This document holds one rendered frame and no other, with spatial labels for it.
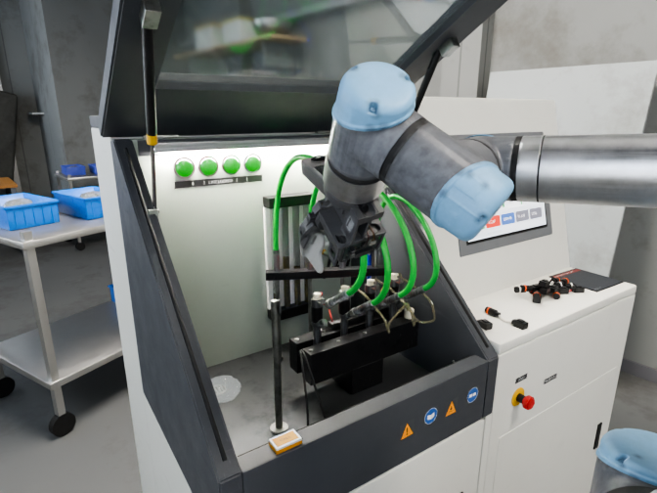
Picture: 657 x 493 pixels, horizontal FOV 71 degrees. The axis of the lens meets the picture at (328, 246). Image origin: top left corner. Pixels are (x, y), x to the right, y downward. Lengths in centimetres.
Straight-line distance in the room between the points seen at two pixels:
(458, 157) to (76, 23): 660
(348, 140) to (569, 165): 23
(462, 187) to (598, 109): 254
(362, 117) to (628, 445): 50
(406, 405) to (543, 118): 112
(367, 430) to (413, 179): 62
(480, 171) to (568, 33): 286
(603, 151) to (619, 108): 238
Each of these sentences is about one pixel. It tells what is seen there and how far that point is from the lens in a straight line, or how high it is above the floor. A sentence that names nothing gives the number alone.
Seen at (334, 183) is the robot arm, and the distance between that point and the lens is 52.
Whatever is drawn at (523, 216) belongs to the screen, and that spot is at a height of 119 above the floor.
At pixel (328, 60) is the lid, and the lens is 109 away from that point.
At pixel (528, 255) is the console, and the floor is 106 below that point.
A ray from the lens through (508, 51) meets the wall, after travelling 344.
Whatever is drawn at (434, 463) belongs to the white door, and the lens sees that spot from 118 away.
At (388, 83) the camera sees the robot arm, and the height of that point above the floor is 153.
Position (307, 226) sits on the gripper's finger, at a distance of 64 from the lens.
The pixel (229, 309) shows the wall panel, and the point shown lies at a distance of 130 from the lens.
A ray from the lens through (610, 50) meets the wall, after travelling 318.
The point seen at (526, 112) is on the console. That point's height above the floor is 151.
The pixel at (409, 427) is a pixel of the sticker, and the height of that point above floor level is 87.
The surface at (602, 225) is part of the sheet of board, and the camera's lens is 288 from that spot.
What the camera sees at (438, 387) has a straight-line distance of 106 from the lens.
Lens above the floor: 151
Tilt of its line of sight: 16 degrees down
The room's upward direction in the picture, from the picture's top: straight up
